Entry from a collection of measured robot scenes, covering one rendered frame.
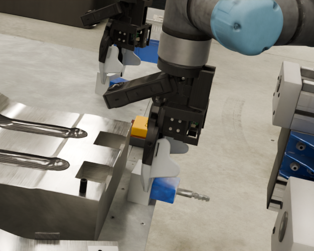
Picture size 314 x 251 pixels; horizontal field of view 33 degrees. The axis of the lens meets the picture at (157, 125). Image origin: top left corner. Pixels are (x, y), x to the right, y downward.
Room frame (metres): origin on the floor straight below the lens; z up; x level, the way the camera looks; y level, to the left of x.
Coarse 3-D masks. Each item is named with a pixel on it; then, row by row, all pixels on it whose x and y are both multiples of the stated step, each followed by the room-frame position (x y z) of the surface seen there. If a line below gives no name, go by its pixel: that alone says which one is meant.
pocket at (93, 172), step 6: (84, 162) 0.69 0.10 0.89; (90, 162) 0.69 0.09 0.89; (84, 168) 0.69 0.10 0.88; (90, 168) 0.69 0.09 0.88; (96, 168) 0.69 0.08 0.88; (102, 168) 0.69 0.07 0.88; (108, 168) 0.69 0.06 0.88; (78, 174) 0.66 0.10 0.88; (84, 174) 0.69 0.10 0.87; (90, 174) 0.69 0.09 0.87; (96, 174) 0.69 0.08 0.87; (102, 174) 0.69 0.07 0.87; (108, 174) 0.68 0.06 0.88; (90, 180) 0.68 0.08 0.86; (96, 180) 0.68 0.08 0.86; (102, 180) 0.68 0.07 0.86; (108, 180) 0.67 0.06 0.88
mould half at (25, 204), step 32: (0, 96) 0.85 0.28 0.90; (0, 128) 0.75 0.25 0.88; (96, 128) 0.80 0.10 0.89; (128, 128) 0.82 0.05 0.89; (96, 160) 0.69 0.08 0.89; (0, 192) 0.60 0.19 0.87; (32, 192) 0.59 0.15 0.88; (64, 192) 0.59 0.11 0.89; (96, 192) 0.61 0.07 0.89; (0, 224) 0.60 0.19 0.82; (32, 224) 0.59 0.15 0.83; (64, 224) 0.59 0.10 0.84; (96, 224) 0.59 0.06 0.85
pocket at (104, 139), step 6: (102, 132) 0.79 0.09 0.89; (108, 132) 0.79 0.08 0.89; (96, 138) 0.77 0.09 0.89; (102, 138) 0.80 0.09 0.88; (108, 138) 0.79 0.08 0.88; (114, 138) 0.79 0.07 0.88; (120, 138) 0.79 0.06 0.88; (96, 144) 0.78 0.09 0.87; (102, 144) 0.79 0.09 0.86; (108, 144) 0.79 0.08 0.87; (114, 144) 0.79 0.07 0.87; (120, 144) 0.79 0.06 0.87
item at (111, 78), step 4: (108, 76) 1.16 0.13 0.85; (112, 76) 1.17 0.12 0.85; (116, 76) 1.18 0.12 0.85; (120, 76) 1.20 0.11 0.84; (96, 80) 1.17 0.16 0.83; (100, 80) 1.17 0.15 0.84; (108, 80) 1.16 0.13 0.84; (112, 80) 1.17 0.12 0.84; (116, 80) 1.17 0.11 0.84; (120, 80) 1.18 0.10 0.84; (124, 80) 1.18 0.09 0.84; (128, 80) 1.19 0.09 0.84; (96, 84) 1.17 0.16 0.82; (100, 84) 1.17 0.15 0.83; (108, 84) 1.16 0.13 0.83; (112, 84) 1.16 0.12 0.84; (96, 88) 1.17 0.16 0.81; (100, 88) 1.17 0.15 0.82; (104, 88) 1.16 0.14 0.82; (96, 92) 1.17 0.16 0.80; (100, 92) 1.17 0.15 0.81; (104, 92) 1.16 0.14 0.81
